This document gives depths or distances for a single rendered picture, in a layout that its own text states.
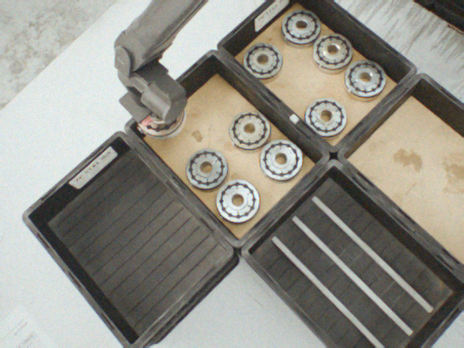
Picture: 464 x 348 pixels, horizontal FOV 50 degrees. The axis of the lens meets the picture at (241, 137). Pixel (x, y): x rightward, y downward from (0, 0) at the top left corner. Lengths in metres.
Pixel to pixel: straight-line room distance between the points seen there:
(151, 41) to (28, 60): 1.80
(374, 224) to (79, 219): 0.70
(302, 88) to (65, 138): 0.69
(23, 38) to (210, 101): 1.49
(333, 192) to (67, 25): 1.71
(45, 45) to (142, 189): 1.42
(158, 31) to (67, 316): 0.87
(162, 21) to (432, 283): 0.83
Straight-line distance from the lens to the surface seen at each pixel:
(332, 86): 1.31
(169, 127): 1.06
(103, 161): 1.24
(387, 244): 1.22
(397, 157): 1.27
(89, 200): 1.29
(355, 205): 1.22
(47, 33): 2.59
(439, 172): 1.28
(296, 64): 1.33
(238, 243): 1.09
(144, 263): 1.22
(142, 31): 0.78
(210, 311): 1.32
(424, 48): 1.56
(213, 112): 1.28
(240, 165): 1.23
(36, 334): 1.44
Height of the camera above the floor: 2.01
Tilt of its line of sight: 71 degrees down
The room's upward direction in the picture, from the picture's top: 12 degrees counter-clockwise
